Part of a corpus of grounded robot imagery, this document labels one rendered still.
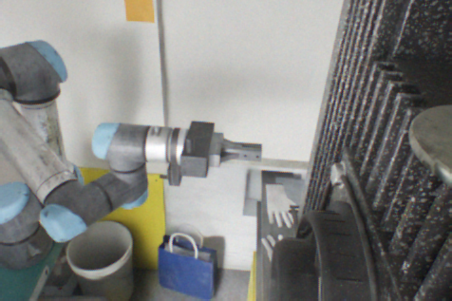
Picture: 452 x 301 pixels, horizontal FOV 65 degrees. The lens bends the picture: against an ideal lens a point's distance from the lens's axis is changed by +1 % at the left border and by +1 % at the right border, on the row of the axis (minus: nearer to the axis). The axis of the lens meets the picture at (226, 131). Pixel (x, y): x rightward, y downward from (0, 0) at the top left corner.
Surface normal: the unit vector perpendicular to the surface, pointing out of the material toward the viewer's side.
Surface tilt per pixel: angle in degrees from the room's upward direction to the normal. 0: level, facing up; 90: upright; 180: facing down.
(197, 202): 90
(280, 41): 90
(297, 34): 90
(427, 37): 90
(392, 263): 0
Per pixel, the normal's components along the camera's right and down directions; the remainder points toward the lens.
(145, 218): -0.08, 0.48
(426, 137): 0.04, -0.84
